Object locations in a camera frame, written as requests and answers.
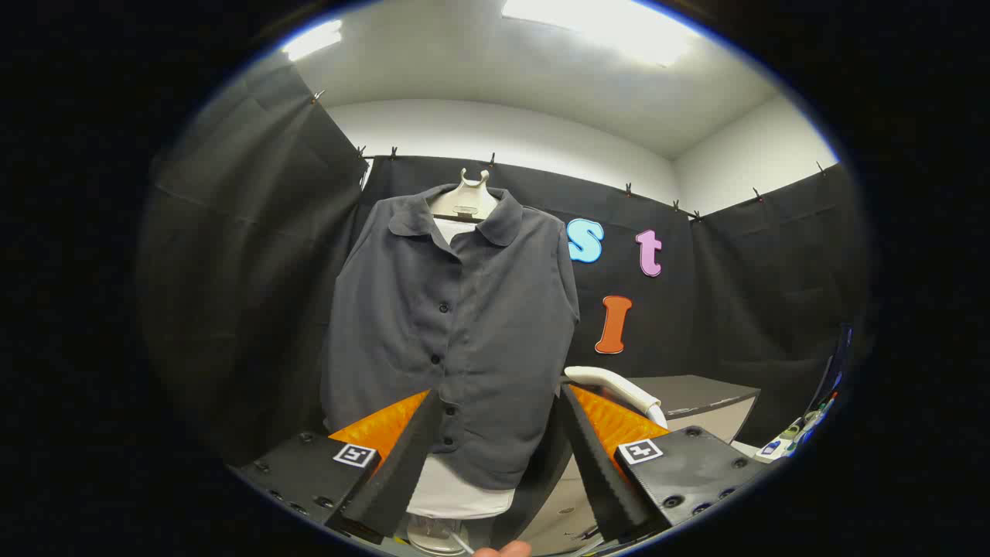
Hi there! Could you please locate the small ceiling light panel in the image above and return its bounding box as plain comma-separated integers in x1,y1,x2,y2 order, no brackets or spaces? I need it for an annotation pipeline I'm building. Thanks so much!
280,19,343,63

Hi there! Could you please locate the grey cabinet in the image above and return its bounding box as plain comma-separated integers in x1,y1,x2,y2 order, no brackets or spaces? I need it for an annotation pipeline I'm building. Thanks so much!
517,374,761,555

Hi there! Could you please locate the black backdrop cloth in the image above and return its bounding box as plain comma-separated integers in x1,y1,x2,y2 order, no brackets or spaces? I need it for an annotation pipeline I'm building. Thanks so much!
135,58,875,465

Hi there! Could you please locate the cluttered white side table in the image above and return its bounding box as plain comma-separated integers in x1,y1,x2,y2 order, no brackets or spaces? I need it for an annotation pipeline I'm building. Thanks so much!
735,402,836,465

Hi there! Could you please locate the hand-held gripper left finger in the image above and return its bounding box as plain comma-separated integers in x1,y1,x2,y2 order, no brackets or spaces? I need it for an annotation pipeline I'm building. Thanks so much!
232,389,443,545

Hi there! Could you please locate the dark grey button shirt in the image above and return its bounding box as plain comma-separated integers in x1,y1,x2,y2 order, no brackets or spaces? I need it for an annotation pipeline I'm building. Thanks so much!
319,184,581,490

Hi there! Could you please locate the large ceiling light panel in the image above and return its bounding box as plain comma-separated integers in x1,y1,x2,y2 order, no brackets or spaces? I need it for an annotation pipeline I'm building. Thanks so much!
501,0,701,69

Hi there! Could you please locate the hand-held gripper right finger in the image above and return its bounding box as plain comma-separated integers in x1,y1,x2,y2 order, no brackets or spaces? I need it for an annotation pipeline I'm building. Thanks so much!
558,383,774,542

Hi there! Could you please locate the dark laptop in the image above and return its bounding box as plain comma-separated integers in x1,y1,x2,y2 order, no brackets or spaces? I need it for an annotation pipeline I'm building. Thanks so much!
804,323,854,419

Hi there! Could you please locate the row of backdrop clips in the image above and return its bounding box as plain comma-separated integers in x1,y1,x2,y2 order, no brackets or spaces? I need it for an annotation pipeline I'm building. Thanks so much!
311,89,827,225

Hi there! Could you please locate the white garment form stand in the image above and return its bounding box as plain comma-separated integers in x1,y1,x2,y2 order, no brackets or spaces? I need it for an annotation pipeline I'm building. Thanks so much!
406,168,515,555

